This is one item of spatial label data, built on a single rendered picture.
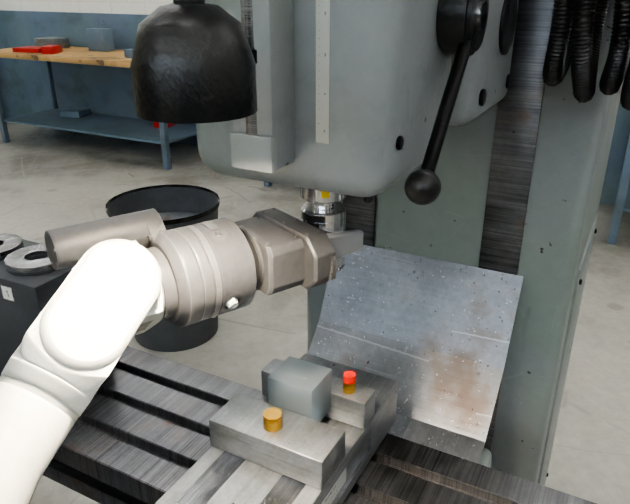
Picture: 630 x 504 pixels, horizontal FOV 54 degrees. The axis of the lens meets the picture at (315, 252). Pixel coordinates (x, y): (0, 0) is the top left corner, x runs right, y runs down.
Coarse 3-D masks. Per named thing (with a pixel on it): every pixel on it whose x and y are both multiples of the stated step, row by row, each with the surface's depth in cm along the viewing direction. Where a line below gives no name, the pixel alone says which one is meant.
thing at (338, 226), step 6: (306, 222) 63; (312, 222) 62; (336, 222) 62; (342, 222) 63; (318, 228) 62; (324, 228) 62; (330, 228) 62; (336, 228) 63; (342, 228) 63; (342, 258) 65; (336, 264) 64; (342, 264) 65; (336, 270) 65
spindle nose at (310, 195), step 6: (300, 192) 63; (306, 192) 61; (312, 192) 61; (318, 192) 61; (330, 192) 61; (306, 198) 62; (312, 198) 61; (318, 198) 61; (324, 198) 61; (330, 198) 61; (336, 198) 61; (342, 198) 62
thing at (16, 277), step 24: (0, 240) 98; (24, 240) 101; (0, 264) 92; (24, 264) 89; (48, 264) 89; (0, 288) 89; (24, 288) 86; (48, 288) 87; (0, 312) 91; (24, 312) 88; (0, 336) 94; (0, 360) 96
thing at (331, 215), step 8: (304, 208) 63; (312, 208) 63; (336, 208) 63; (344, 208) 63; (304, 216) 63; (312, 216) 62; (320, 216) 62; (328, 216) 62; (336, 216) 62; (344, 216) 63
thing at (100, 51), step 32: (96, 32) 572; (96, 64) 520; (128, 64) 504; (0, 96) 602; (0, 128) 613; (64, 128) 574; (96, 128) 573; (128, 128) 573; (160, 128) 516; (192, 128) 573
